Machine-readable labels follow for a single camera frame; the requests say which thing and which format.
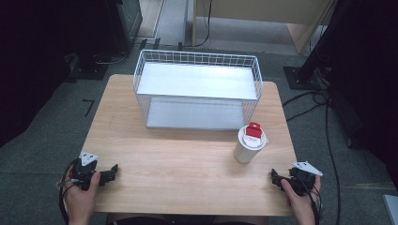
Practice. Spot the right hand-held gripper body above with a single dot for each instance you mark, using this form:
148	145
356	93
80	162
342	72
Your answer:
303	179

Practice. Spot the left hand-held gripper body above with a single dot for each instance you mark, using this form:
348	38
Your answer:
85	167

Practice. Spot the white cup with red lid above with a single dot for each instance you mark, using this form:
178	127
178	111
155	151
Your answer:
248	146

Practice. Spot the person's right hand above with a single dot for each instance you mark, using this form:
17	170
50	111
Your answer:
297	200

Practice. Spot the person's left hand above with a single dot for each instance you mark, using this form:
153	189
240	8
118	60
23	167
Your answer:
79	200

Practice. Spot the white flat object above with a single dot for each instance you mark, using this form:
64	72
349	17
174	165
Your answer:
391	209

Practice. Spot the black floor plate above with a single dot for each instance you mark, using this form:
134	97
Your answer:
89	70

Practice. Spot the dark curtain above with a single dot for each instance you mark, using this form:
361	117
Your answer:
372	78
34	62

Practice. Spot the black metal stand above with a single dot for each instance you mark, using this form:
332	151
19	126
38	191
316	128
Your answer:
325	37

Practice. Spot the black cabinet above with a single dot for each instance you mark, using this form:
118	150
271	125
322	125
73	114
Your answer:
125	22

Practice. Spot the light wooden furniture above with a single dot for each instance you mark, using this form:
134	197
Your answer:
266	11

